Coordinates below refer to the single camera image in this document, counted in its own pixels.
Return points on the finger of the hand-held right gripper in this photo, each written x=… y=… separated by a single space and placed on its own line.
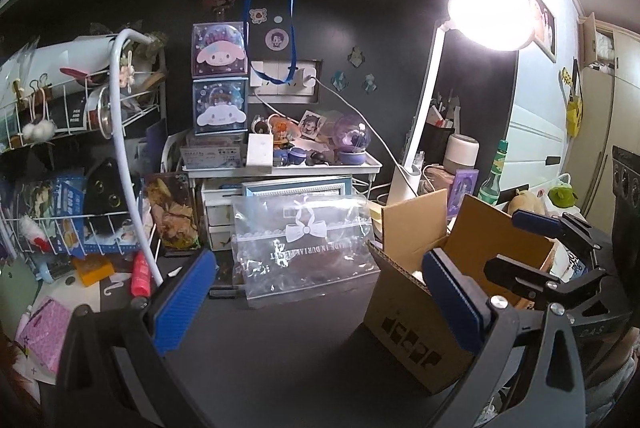
x=532 y=222
x=520 y=278

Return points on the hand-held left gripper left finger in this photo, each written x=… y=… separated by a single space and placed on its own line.
x=180 y=303

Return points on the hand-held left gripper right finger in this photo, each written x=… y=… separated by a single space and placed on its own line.
x=455 y=303

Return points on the brown cardboard box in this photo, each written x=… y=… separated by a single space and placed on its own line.
x=405 y=308

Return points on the brown plush toy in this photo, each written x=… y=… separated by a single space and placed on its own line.
x=525 y=203

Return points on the green frog plush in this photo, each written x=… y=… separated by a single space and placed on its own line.
x=562 y=196

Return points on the red tube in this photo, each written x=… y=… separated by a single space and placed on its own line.
x=141 y=275

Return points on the green glass bottle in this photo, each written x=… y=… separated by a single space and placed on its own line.
x=492 y=183

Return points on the purple card box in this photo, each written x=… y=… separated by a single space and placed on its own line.
x=462 y=193

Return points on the brown art card stand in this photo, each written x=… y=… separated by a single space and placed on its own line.
x=172 y=213

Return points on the orange box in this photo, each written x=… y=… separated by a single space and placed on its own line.
x=92 y=270

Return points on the white mini drawer unit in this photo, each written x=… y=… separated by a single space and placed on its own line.
x=220 y=218

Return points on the yellow hanging bag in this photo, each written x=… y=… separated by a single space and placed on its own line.
x=574 y=112

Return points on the beige wardrobe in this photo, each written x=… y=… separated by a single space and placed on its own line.
x=610 y=97

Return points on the white round humidifier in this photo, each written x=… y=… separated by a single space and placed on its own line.
x=461 y=155

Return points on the yellow sticky notes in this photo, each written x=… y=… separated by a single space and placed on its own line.
x=380 y=220

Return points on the black pen holder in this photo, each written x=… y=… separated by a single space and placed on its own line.
x=442 y=132

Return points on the clear zip bag bow print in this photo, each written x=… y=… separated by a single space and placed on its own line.
x=300 y=253

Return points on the black cat plush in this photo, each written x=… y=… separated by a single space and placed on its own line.
x=107 y=193

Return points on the pink patterned pouch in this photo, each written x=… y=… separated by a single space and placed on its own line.
x=45 y=333

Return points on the white desk lamp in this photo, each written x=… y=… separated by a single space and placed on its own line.
x=422 y=107

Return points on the white card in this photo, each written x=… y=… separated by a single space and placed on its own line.
x=259 y=150

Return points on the white tray shelf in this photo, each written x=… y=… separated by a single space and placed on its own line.
x=300 y=170

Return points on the white flexible tube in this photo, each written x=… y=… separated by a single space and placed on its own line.
x=120 y=132

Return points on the purple snow globe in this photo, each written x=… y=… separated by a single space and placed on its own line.
x=352 y=137

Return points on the blue character display box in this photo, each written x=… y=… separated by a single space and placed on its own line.
x=220 y=107

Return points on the orange haired figure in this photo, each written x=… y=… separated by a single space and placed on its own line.
x=281 y=128

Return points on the small photo card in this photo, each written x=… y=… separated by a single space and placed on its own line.
x=312 y=123

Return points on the pink character display box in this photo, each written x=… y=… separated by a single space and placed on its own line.
x=220 y=50

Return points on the round face sticker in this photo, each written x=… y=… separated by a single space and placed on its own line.
x=276 y=39

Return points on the blue picture frame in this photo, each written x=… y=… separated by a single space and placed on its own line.
x=300 y=187

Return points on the framed wall picture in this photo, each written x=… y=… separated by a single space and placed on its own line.
x=544 y=22

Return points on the teal figure wall sticker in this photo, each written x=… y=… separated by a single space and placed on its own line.
x=370 y=84
x=340 y=80

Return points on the small figure wall sticker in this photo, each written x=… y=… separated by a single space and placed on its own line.
x=356 y=57

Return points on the white wall socket panel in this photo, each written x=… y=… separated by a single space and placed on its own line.
x=272 y=75

